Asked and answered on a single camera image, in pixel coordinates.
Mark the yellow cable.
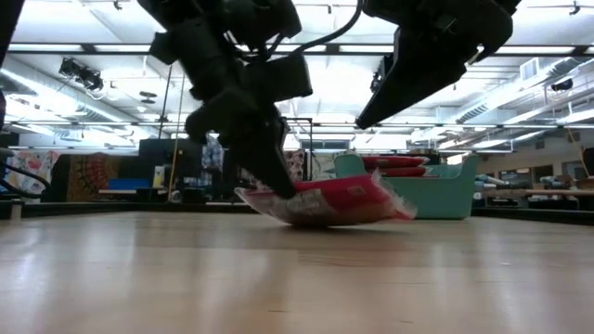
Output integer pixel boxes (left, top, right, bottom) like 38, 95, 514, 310
166, 73, 187, 201

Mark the small patterned cloth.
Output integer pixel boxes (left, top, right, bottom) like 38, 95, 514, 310
283, 148, 307, 183

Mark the brown patterned cloth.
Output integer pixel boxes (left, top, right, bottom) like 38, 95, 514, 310
66, 152, 123, 203

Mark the black ceiling-mounted gear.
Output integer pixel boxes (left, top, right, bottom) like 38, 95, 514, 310
58, 57, 106, 93

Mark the black monitor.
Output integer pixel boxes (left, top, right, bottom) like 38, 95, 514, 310
137, 137, 204, 181

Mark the wooden bench table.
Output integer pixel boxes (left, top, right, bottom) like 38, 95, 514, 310
475, 187, 594, 199

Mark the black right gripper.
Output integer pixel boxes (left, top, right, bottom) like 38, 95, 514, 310
355, 0, 523, 131

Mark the blue box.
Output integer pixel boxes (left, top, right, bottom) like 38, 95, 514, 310
107, 178, 151, 191

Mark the black camera cable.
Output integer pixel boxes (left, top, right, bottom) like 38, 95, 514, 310
266, 0, 366, 64

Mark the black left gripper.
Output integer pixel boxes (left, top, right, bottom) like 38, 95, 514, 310
148, 18, 299, 200

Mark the red popcorn bag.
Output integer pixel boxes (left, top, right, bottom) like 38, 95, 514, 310
378, 165, 428, 179
360, 155, 432, 170
233, 169, 419, 228

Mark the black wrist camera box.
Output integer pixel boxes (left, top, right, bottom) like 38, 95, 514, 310
243, 52, 315, 102

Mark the black ceiling speaker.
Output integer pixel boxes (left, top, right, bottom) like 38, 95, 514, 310
550, 77, 575, 93

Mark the pale patterned cloth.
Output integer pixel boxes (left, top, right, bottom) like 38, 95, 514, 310
3, 148, 60, 196

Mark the teal plastic basket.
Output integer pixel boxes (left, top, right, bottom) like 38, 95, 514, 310
332, 152, 480, 222

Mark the grey air duct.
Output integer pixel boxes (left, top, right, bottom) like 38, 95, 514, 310
457, 58, 594, 125

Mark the black aluminium table frame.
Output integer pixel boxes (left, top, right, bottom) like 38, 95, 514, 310
0, 199, 594, 227

